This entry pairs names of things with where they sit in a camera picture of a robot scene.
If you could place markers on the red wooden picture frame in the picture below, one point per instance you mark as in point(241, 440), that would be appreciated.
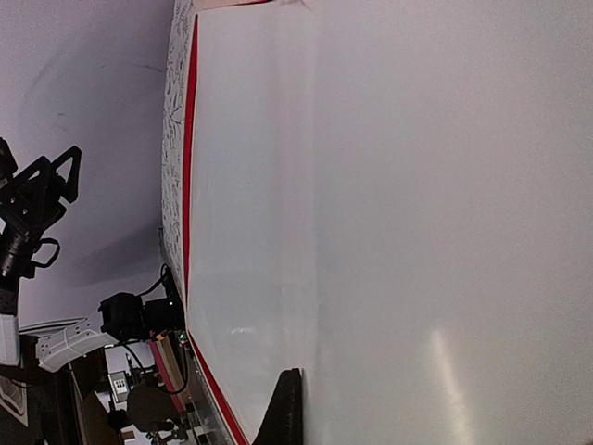
point(192, 81)

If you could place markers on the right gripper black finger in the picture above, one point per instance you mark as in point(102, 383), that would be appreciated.
point(283, 422)

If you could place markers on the cat photo print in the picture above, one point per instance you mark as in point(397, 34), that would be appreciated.
point(395, 197)

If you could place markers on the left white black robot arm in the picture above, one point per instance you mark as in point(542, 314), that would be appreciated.
point(28, 354)

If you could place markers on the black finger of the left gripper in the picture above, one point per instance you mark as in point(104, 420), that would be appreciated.
point(65, 174)

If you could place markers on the floral patterned table cover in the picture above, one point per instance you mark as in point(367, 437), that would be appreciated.
point(176, 74)

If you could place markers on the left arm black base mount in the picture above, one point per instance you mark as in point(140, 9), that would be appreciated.
point(149, 315)

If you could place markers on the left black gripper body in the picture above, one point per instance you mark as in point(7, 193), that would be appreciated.
point(30, 203)

